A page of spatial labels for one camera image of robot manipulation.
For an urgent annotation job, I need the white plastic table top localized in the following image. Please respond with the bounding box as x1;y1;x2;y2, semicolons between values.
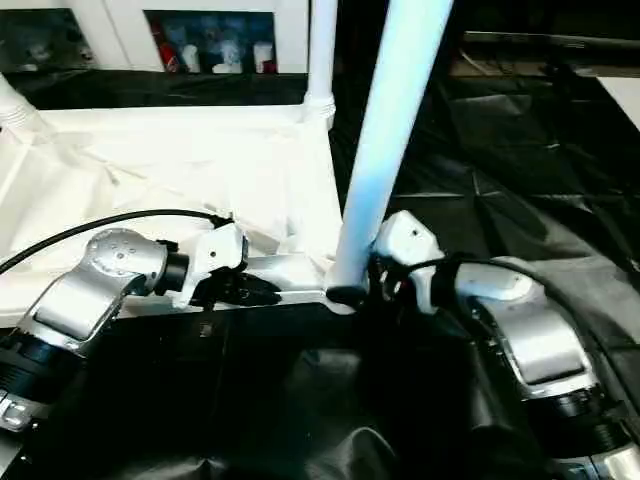
0;100;349;323

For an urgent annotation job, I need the black plastic mat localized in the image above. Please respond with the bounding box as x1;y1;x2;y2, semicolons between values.
0;70;640;480

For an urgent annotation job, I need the red bottle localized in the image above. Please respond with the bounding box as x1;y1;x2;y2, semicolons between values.
160;40;183;73

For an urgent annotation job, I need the white cabinet with glass doors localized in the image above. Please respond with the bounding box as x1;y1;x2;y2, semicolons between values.
0;0;311;76

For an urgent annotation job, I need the white flat board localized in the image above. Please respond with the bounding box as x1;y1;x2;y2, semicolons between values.
598;75;640;126

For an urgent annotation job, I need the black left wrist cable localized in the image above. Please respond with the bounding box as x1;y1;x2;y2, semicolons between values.
0;208;233;276

